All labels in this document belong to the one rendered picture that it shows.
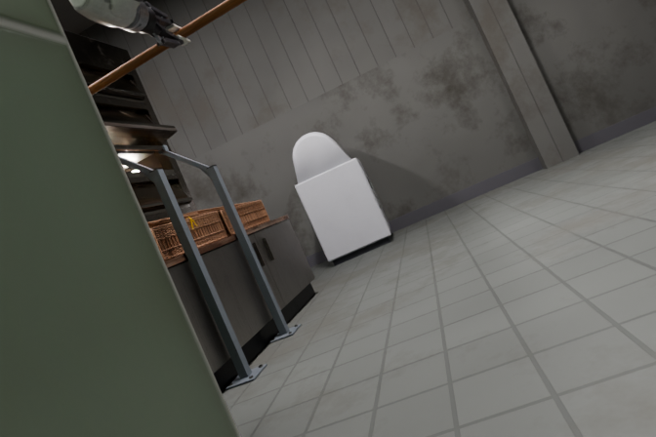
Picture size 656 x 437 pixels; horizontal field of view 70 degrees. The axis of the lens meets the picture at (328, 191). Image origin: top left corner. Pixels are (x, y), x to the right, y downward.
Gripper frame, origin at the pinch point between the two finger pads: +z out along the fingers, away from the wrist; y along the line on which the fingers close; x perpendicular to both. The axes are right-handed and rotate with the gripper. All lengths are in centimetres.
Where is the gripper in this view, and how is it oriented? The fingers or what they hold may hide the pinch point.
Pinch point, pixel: (179, 35)
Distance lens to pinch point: 161.5
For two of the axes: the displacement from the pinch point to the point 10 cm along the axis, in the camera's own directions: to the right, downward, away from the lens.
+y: 4.1, 9.1, -0.4
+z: 2.6, -0.8, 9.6
